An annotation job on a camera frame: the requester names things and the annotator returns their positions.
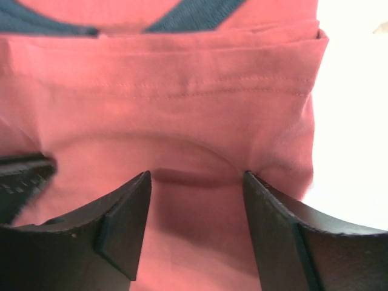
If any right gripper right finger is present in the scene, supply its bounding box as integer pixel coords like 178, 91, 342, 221
243, 172, 387, 291

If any red tank top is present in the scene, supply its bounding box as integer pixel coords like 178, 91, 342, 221
1, 1, 328, 290

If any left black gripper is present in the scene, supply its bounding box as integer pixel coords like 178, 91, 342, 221
1, 153, 56, 224

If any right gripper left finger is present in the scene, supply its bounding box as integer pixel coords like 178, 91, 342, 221
18, 171, 151, 290

